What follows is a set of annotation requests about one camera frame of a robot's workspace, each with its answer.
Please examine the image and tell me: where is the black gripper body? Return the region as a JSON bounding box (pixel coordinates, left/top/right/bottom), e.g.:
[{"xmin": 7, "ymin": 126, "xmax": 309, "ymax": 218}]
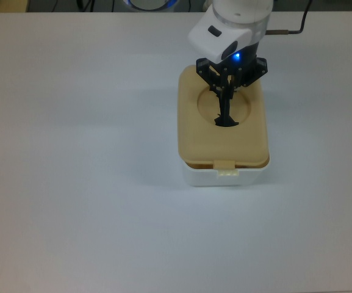
[{"xmin": 195, "ymin": 38, "xmax": 270, "ymax": 89}]

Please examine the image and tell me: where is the black lid handle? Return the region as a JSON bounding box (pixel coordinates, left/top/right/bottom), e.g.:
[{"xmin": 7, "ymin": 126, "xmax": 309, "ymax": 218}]
[{"xmin": 213, "ymin": 91, "xmax": 241, "ymax": 128}]

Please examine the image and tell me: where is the tan plastic case lid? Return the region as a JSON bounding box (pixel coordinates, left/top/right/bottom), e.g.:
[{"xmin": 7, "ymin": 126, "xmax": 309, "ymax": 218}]
[{"xmin": 176, "ymin": 64, "xmax": 271, "ymax": 170}]

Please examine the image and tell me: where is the white plastic tool case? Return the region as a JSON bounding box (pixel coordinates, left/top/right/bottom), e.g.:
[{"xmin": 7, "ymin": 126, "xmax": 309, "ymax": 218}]
[{"xmin": 178, "ymin": 157, "xmax": 271, "ymax": 188}]

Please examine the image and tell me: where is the white round blue-lit device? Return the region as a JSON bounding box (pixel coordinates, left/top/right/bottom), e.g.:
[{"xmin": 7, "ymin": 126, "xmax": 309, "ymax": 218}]
[{"xmin": 123, "ymin": 0, "xmax": 177, "ymax": 11}]

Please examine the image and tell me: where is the tan wooden panel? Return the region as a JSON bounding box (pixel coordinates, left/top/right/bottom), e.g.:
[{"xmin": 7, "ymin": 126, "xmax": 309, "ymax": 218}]
[{"xmin": 0, "ymin": 0, "xmax": 27, "ymax": 13}]

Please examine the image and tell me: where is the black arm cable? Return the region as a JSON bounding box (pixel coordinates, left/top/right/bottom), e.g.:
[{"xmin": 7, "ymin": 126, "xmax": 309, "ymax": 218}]
[{"xmin": 266, "ymin": 0, "xmax": 314, "ymax": 35}]

